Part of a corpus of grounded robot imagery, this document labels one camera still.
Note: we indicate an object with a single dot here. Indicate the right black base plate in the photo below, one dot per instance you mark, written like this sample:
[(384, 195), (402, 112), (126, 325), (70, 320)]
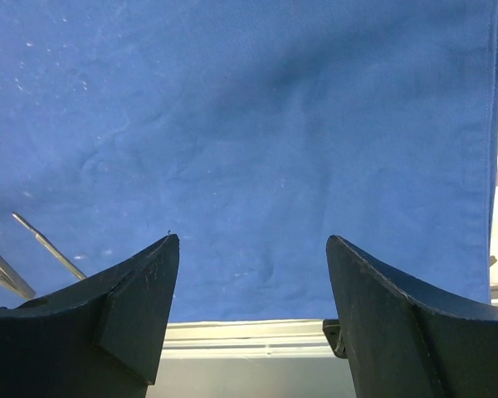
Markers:
[(333, 334)]

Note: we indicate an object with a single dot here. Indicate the blue surgical cloth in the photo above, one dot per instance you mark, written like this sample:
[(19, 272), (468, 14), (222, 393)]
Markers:
[(252, 130)]

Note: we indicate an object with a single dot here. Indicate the thin steel tweezers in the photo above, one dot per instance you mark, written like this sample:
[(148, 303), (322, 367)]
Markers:
[(11, 280)]

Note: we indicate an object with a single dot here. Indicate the aluminium mounting rail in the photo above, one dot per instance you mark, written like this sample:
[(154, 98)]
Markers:
[(290, 338)]

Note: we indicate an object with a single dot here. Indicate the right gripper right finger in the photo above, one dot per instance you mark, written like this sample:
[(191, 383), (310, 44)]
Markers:
[(407, 338)]

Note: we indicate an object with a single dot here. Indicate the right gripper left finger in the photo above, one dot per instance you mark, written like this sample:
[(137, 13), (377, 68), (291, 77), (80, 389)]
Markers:
[(100, 337)]

